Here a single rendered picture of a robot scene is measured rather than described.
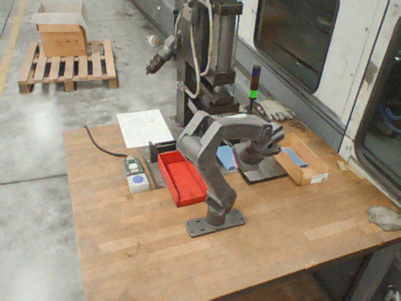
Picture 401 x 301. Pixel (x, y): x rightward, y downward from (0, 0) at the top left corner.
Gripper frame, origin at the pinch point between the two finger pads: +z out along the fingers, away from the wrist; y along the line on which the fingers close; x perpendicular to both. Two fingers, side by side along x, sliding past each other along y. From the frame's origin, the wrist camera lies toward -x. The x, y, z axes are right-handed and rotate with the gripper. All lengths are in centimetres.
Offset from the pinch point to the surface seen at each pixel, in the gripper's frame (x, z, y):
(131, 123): 25, 39, 43
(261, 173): -12.9, 7.9, -2.5
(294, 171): -24.6, 3.2, -5.7
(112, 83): -8, 228, 192
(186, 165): 12.4, 18.2, 10.2
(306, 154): -36.4, 7.6, 1.1
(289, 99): -66, 40, 45
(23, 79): 79, 231, 209
